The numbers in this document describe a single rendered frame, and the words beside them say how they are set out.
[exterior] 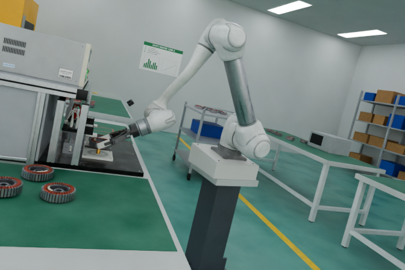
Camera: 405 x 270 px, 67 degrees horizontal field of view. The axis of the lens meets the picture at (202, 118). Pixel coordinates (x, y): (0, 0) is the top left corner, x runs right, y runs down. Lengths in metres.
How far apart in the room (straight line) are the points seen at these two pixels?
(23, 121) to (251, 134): 1.08
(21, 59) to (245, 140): 1.15
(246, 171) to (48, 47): 1.25
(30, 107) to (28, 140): 0.14
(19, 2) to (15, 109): 3.87
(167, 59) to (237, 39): 5.68
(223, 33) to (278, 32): 6.75
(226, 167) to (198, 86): 5.61
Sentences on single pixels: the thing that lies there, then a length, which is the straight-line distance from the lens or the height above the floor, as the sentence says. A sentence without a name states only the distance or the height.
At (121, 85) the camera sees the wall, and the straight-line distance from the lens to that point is 7.00.
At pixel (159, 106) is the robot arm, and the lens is 1.79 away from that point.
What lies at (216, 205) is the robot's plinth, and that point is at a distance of 1.97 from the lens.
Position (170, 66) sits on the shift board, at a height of 1.50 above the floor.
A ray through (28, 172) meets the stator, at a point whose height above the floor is 0.78.
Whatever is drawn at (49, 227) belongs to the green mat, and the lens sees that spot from 1.05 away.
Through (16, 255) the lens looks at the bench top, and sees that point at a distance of 0.94.
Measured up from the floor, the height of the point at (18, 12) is 1.67.
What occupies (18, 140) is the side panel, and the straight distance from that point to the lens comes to 1.52.
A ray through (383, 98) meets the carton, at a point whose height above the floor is 1.88.
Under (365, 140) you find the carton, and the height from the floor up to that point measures 0.85.
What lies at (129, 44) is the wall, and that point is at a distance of 7.01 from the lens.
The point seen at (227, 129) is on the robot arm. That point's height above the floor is 1.02.
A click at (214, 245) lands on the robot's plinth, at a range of 2.11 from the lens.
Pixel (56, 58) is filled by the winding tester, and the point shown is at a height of 1.22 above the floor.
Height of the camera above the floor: 1.25
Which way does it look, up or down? 6 degrees down
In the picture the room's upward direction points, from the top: 13 degrees clockwise
